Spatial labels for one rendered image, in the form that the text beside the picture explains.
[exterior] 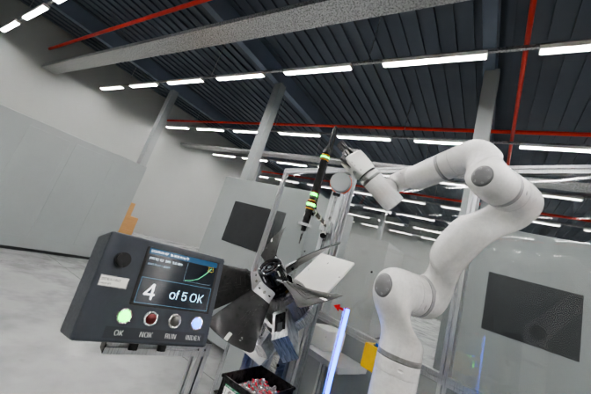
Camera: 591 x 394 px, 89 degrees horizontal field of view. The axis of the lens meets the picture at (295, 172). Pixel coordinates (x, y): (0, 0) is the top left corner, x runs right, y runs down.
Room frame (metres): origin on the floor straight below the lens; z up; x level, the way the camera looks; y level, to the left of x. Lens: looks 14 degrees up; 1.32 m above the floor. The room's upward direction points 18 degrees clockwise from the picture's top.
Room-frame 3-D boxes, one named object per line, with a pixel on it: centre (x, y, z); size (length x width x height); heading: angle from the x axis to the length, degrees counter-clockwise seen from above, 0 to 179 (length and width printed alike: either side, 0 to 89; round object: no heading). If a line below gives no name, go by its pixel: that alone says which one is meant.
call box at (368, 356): (1.33, -0.57, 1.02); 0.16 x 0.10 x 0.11; 127
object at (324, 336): (1.94, -0.46, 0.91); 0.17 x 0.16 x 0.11; 127
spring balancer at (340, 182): (2.13, -0.34, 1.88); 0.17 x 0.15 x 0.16; 37
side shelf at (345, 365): (1.86, -0.49, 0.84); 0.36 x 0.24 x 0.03; 37
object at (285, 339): (1.42, -0.17, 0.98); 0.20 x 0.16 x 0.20; 127
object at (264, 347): (1.47, -0.10, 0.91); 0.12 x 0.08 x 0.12; 127
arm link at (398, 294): (0.92, -0.41, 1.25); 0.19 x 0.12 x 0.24; 115
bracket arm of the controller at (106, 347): (0.77, 0.17, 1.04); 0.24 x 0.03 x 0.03; 127
